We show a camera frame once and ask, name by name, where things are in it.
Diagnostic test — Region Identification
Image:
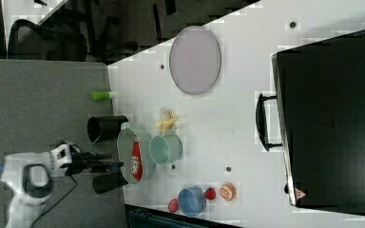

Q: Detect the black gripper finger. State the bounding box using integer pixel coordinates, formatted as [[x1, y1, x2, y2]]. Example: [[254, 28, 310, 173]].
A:
[[86, 153, 112, 160], [90, 161, 125, 173]]

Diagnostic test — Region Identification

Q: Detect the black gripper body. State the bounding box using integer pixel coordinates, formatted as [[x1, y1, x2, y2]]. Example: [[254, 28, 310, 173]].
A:
[[66, 144, 89, 176]]

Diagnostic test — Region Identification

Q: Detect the lilac round plate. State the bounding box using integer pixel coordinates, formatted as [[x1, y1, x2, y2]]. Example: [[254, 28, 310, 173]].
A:
[[169, 26, 221, 95]]

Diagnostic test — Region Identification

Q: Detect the silver toaster oven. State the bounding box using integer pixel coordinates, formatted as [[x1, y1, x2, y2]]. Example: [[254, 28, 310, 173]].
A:
[[271, 29, 365, 216]]

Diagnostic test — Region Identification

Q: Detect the green plastic strainer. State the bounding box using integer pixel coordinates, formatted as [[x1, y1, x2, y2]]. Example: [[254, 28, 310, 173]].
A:
[[117, 123, 155, 184]]

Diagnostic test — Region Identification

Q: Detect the green metal cup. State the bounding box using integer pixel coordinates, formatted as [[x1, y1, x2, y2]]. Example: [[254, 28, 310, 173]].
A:
[[149, 135, 183, 165]]

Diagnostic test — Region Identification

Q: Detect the large toy strawberry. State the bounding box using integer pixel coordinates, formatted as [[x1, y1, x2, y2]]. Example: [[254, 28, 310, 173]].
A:
[[168, 199, 180, 213]]

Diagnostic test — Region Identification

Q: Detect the dark grey cup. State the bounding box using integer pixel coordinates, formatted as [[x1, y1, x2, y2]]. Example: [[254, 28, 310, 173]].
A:
[[93, 172, 127, 195]]

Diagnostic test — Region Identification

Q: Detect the toy orange half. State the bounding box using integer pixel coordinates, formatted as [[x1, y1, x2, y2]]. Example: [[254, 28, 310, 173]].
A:
[[219, 182, 237, 201]]

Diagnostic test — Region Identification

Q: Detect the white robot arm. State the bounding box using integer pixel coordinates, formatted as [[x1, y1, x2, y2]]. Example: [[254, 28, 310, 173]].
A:
[[0, 142, 125, 228]]

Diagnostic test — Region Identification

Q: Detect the blue cup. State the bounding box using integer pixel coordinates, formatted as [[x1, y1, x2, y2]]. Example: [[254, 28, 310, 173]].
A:
[[178, 185, 206, 218]]

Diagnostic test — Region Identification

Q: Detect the peeled toy banana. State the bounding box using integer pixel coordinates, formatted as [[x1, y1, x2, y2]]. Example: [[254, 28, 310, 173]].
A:
[[156, 107, 178, 131]]

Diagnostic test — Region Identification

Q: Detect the black office chair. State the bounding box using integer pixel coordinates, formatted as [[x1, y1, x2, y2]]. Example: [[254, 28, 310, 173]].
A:
[[8, 19, 87, 62]]

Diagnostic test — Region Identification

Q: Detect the green toy fruit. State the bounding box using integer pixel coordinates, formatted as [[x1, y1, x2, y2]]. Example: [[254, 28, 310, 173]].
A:
[[91, 91, 116, 101]]

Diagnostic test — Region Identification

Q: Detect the red ketchup bottle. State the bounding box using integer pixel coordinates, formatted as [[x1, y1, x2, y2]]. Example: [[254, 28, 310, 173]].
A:
[[131, 140, 143, 181]]

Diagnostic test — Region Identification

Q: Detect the black frying pan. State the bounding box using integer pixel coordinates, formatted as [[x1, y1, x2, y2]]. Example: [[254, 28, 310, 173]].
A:
[[87, 115, 128, 143]]

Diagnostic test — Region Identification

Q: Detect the small toy strawberry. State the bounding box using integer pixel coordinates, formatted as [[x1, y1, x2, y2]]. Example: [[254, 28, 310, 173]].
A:
[[204, 187, 216, 200]]

